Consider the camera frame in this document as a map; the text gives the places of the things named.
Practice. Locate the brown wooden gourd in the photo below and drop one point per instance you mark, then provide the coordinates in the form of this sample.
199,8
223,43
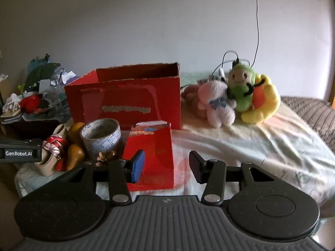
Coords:
76,154

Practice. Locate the crumpled white paper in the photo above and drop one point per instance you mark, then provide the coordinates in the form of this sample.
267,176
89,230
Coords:
65,82

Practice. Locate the dark green plastic leaf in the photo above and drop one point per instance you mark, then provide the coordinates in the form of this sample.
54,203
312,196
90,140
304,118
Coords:
44,73

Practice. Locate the yellow plush toy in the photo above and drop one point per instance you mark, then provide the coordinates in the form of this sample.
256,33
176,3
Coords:
267,96

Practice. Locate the black charger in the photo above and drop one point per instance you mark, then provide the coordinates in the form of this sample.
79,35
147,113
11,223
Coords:
236,58

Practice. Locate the red cardboard box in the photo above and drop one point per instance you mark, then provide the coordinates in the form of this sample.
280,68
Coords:
117,96

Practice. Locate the white card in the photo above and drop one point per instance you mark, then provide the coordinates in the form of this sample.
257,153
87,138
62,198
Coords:
44,85

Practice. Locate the packing tape roll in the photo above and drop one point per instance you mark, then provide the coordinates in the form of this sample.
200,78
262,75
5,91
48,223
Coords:
104,141

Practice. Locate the dried flower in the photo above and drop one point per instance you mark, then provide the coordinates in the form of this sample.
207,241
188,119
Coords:
106,157

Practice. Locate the pale green bed sheet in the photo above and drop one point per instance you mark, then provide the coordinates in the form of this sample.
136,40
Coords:
235,146

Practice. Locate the brown plush toy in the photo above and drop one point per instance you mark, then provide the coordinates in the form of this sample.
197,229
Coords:
191,96

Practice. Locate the beige shoe ornament red ribbon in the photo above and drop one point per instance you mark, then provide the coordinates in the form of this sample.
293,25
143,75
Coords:
48,162

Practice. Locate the blue pen holder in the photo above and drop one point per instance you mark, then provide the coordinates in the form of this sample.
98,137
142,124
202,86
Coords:
39,60

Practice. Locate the red plush toy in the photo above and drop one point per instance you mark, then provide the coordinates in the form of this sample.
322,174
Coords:
31,103

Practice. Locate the small red printed box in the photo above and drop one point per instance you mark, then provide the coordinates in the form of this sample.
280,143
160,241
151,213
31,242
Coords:
154,149

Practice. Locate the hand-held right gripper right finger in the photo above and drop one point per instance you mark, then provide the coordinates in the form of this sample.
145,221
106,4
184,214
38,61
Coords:
196,167

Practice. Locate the green plush doll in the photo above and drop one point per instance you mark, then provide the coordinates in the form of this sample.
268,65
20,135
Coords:
242,94

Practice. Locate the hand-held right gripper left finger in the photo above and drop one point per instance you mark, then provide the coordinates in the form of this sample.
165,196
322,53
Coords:
138,166

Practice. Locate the pink bunny plush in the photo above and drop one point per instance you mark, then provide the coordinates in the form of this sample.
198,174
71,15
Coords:
217,104

